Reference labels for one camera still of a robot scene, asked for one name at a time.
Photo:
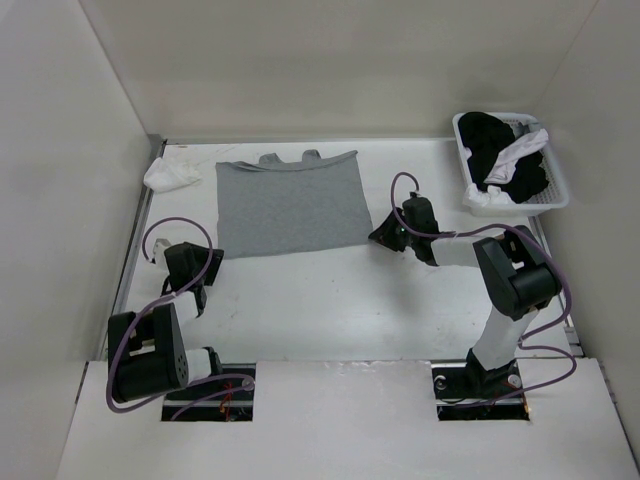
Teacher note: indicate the grey tank top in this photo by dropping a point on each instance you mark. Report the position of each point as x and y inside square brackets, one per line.
[272, 207]

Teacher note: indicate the black tank top in basket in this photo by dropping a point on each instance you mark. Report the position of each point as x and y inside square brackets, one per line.
[478, 122]

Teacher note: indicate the white tank top in basket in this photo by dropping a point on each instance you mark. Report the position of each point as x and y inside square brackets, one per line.
[505, 170]

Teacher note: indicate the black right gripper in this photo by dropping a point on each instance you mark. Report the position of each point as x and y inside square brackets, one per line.
[384, 233]

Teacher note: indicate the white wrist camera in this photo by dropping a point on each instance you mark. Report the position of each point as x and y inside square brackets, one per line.
[160, 246]
[414, 194]

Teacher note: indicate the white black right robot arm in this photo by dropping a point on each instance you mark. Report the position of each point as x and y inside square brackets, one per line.
[517, 278]

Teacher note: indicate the white front cover board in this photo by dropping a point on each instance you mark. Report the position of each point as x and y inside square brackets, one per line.
[323, 420]

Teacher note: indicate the aluminium table edge rail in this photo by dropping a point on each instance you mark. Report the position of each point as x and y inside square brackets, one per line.
[128, 267]

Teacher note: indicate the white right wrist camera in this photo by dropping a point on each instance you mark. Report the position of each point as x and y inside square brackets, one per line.
[414, 194]

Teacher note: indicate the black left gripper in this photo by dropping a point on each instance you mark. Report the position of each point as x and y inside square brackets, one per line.
[213, 263]

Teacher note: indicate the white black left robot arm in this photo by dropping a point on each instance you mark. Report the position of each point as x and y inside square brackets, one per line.
[151, 359]

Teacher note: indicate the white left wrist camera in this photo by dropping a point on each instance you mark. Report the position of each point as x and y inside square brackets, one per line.
[160, 246]

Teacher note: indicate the white folded tank top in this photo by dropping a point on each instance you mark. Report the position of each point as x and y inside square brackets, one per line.
[168, 174]

